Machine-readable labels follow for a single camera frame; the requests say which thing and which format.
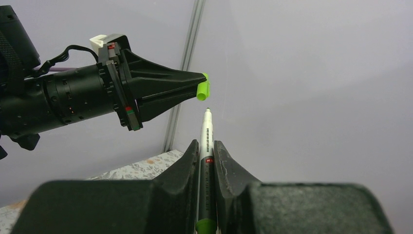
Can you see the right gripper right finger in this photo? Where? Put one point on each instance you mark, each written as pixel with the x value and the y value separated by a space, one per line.
pixel 245 205

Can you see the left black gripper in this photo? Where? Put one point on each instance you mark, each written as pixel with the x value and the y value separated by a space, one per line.
pixel 157 87

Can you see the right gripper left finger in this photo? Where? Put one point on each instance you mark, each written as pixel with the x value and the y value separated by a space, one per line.
pixel 163 205

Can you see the green capped marker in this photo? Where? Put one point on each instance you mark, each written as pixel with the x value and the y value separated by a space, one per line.
pixel 206 222

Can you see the green marker cap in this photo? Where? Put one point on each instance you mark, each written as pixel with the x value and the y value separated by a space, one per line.
pixel 203 89

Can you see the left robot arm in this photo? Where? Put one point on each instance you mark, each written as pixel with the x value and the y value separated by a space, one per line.
pixel 82 83

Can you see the left aluminium frame post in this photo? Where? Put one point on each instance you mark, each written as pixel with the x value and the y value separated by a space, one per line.
pixel 192 32

